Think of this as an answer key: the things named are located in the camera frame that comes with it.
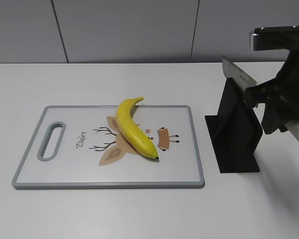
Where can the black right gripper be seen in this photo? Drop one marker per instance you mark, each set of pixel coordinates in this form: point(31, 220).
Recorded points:
point(280, 96)

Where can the steel kitchen knife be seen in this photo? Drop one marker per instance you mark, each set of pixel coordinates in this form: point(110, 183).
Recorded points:
point(243, 80)

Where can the yellow plastic banana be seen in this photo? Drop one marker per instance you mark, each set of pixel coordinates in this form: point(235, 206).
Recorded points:
point(131, 132)

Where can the black knife stand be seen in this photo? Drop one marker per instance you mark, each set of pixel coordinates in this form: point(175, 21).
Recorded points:
point(234, 132)

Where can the white grey cutting board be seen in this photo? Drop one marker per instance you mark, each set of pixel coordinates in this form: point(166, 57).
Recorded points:
point(79, 147)

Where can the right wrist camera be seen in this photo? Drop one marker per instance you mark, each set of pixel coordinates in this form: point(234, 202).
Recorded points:
point(275, 38)

